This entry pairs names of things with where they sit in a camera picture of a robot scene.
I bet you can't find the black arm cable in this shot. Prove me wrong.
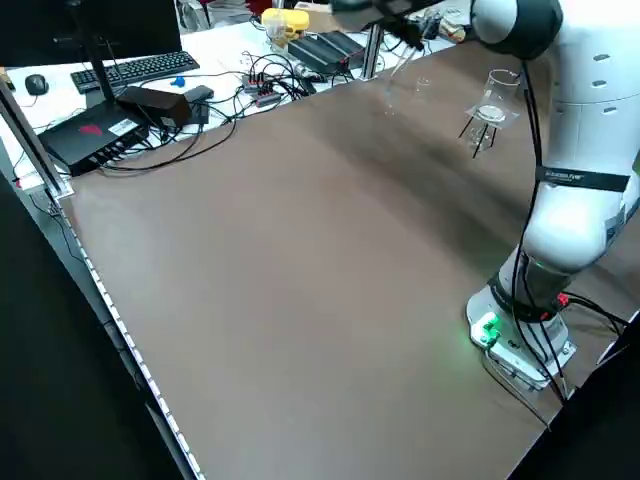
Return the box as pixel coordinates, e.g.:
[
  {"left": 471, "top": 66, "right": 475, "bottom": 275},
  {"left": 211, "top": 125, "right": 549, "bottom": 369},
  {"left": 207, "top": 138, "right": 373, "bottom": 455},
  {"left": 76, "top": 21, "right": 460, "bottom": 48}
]
[{"left": 509, "top": 57, "right": 576, "bottom": 406}]

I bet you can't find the large clear glass beaker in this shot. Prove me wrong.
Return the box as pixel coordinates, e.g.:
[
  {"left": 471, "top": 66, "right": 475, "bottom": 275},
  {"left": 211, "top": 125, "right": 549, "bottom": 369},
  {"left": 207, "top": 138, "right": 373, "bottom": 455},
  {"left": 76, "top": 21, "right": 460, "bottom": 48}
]
[{"left": 481, "top": 68, "right": 522, "bottom": 120}]

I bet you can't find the large black power brick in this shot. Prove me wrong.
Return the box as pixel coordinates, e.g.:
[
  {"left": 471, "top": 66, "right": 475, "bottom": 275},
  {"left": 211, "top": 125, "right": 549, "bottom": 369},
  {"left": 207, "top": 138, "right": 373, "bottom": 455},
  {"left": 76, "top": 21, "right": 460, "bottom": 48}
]
[{"left": 115, "top": 85, "right": 194, "bottom": 130}]

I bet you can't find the grey hub with plugs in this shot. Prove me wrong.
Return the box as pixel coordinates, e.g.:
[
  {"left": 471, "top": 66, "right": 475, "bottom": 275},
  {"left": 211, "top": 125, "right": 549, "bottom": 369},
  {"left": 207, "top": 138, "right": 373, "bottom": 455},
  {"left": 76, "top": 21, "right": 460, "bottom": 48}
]
[{"left": 241, "top": 71, "right": 291, "bottom": 107}]

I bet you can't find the black computer mouse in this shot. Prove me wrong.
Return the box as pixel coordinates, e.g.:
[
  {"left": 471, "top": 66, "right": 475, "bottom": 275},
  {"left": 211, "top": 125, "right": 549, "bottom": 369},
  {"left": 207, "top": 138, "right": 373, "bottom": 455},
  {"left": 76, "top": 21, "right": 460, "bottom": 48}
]
[{"left": 24, "top": 73, "right": 50, "bottom": 97}]

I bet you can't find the small black adapter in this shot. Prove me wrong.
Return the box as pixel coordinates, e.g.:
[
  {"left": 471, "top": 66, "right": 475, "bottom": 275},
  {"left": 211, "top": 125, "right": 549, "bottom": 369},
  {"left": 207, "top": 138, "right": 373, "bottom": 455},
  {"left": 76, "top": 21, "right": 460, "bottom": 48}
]
[{"left": 183, "top": 84, "right": 216, "bottom": 126}]

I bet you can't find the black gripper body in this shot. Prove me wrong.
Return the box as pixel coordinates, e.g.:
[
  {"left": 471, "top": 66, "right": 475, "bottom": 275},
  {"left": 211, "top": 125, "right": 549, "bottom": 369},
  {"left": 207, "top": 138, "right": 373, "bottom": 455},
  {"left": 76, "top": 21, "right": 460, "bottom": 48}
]
[{"left": 330, "top": 0, "right": 441, "bottom": 30}]

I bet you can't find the black computer keyboard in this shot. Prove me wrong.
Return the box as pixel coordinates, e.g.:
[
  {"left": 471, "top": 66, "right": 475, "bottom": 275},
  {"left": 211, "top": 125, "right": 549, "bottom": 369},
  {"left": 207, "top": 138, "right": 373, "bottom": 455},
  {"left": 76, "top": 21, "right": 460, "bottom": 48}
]
[{"left": 69, "top": 49, "right": 201, "bottom": 95}]

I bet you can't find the tall glass graduated cylinder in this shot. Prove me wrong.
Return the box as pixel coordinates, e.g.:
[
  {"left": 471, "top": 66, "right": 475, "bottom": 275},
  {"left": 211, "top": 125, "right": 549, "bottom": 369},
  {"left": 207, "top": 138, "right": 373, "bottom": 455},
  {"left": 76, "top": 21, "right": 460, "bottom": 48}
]
[{"left": 383, "top": 45, "right": 420, "bottom": 101}]

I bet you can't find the black monitor stand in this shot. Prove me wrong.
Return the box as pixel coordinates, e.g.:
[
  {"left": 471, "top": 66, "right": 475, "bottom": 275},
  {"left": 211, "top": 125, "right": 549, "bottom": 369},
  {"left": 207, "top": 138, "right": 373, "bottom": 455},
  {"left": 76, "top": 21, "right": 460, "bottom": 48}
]
[{"left": 69, "top": 0, "right": 119, "bottom": 109}]

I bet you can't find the black tripod with wire gauze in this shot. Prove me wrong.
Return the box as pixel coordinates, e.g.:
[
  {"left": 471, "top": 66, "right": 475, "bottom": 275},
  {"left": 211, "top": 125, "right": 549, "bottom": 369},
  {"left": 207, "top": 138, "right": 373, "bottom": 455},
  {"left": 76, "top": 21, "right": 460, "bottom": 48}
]
[{"left": 457, "top": 98, "right": 522, "bottom": 160}]

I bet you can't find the yellow plastic case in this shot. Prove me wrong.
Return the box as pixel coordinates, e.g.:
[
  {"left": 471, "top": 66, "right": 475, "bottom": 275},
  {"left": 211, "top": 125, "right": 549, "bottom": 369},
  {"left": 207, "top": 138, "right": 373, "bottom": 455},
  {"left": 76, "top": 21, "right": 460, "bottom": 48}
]
[{"left": 260, "top": 7, "right": 311, "bottom": 40}]

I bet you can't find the brown cardboard box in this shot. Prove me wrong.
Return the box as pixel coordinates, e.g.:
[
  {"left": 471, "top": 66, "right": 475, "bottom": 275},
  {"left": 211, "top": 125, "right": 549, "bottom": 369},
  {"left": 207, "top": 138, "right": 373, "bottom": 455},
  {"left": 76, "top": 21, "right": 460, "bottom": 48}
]
[{"left": 294, "top": 3, "right": 341, "bottom": 34}]

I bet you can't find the aluminium profile post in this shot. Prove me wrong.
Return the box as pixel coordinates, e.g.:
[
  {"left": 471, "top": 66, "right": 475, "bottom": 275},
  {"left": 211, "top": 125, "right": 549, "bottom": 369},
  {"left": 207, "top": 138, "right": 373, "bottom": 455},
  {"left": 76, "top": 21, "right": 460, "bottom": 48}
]
[
  {"left": 359, "top": 22, "right": 387, "bottom": 81},
  {"left": 0, "top": 67, "right": 76, "bottom": 201}
]

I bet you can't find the black router with red logo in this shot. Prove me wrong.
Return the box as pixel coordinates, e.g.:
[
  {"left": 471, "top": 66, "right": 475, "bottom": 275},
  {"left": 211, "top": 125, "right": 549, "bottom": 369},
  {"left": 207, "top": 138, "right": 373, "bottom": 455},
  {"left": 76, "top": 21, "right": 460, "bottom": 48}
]
[{"left": 38, "top": 99, "right": 151, "bottom": 177}]

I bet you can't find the black finned metal box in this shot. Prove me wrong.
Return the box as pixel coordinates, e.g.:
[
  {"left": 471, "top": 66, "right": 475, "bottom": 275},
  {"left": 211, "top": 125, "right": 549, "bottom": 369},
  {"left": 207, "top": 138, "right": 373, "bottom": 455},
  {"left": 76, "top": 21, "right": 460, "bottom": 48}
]
[{"left": 287, "top": 30, "right": 367, "bottom": 70}]

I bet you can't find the glass alcohol lamp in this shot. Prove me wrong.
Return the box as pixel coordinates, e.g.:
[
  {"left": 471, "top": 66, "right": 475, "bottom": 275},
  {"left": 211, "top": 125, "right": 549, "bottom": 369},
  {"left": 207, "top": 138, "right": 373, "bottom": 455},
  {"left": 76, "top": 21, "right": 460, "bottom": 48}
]
[{"left": 462, "top": 123, "right": 494, "bottom": 150}]

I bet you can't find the black computer monitor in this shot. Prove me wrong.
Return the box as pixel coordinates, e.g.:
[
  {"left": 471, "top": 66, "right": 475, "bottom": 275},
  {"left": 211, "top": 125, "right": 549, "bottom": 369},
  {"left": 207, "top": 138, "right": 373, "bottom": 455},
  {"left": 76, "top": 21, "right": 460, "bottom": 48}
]
[{"left": 0, "top": 0, "right": 183, "bottom": 69}]

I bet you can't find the black cable with red plug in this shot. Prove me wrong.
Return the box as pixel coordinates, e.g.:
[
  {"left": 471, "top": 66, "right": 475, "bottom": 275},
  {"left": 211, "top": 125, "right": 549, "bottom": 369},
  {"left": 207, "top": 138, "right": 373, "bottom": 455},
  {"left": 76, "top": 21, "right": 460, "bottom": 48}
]
[{"left": 559, "top": 293, "right": 631, "bottom": 341}]

